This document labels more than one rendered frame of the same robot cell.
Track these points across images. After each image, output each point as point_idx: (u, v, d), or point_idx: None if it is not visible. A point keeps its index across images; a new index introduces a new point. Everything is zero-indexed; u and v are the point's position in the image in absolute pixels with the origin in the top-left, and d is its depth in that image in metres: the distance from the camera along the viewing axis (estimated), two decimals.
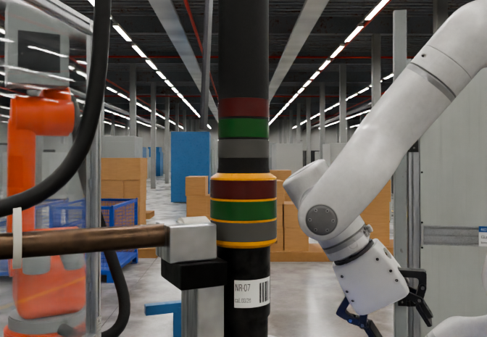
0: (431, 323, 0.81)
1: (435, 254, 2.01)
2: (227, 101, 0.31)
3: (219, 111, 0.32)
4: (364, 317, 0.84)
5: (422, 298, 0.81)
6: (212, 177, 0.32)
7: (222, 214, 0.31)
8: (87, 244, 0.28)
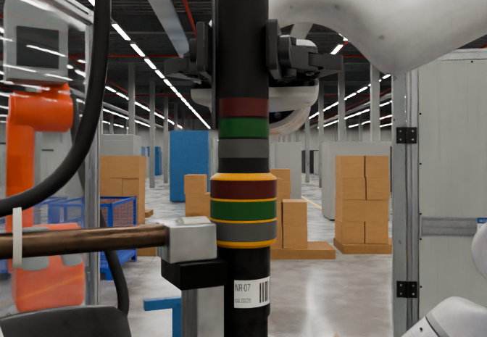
0: (277, 29, 0.31)
1: (434, 246, 2.02)
2: (227, 101, 0.31)
3: (219, 111, 0.32)
4: None
5: (296, 41, 0.35)
6: (212, 177, 0.32)
7: (222, 214, 0.31)
8: (87, 244, 0.28)
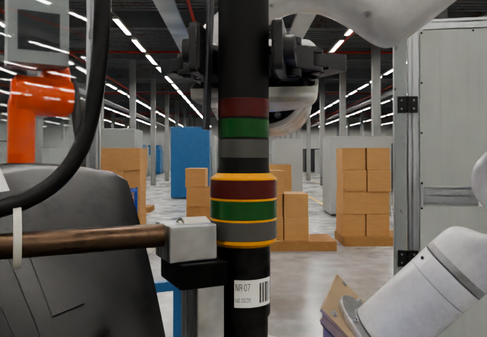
0: (282, 29, 0.31)
1: (435, 215, 2.02)
2: (227, 101, 0.31)
3: (219, 111, 0.32)
4: (213, 46, 0.37)
5: (301, 40, 0.35)
6: (212, 177, 0.32)
7: (222, 214, 0.31)
8: (87, 244, 0.28)
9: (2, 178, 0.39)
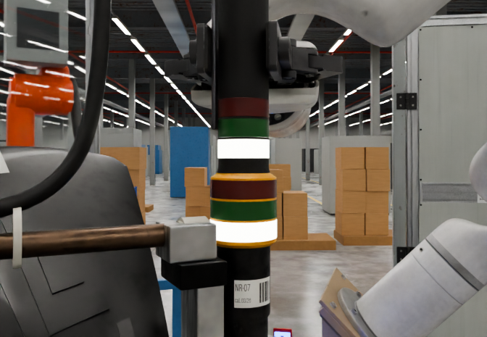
0: (277, 31, 0.31)
1: (434, 211, 2.02)
2: (227, 101, 0.31)
3: (219, 111, 0.32)
4: None
5: (296, 43, 0.35)
6: (212, 177, 0.32)
7: (222, 214, 0.31)
8: (87, 244, 0.28)
9: (1, 160, 0.39)
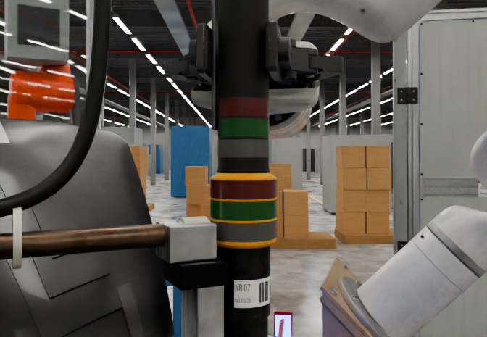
0: (277, 31, 0.31)
1: (435, 206, 2.02)
2: (227, 101, 0.31)
3: (219, 111, 0.32)
4: None
5: (296, 43, 0.35)
6: (212, 177, 0.32)
7: (222, 214, 0.31)
8: (87, 244, 0.28)
9: (2, 131, 0.39)
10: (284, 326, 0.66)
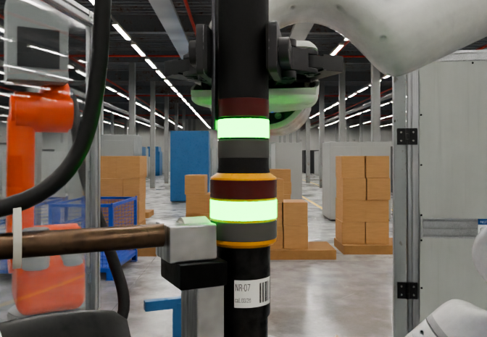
0: (277, 31, 0.31)
1: (434, 247, 2.02)
2: (227, 101, 0.31)
3: (219, 111, 0.32)
4: None
5: (296, 43, 0.35)
6: (212, 177, 0.32)
7: (222, 214, 0.31)
8: (87, 244, 0.28)
9: None
10: None
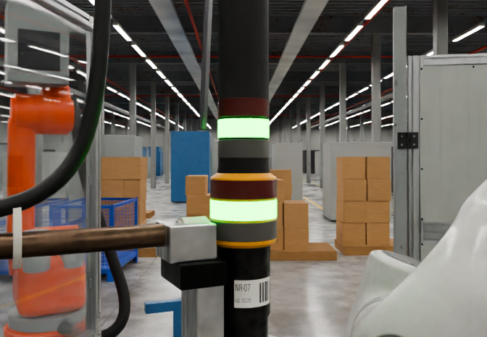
0: None
1: None
2: (227, 101, 0.31)
3: (219, 111, 0.32)
4: None
5: None
6: (212, 177, 0.32)
7: (222, 214, 0.31)
8: (87, 244, 0.28)
9: None
10: None
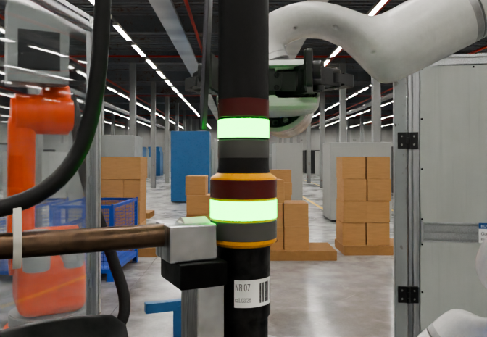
0: (312, 56, 0.41)
1: (435, 251, 2.01)
2: (227, 101, 0.31)
3: (219, 111, 0.32)
4: None
5: (324, 64, 0.45)
6: (212, 177, 0.32)
7: (222, 214, 0.31)
8: (87, 244, 0.28)
9: None
10: None
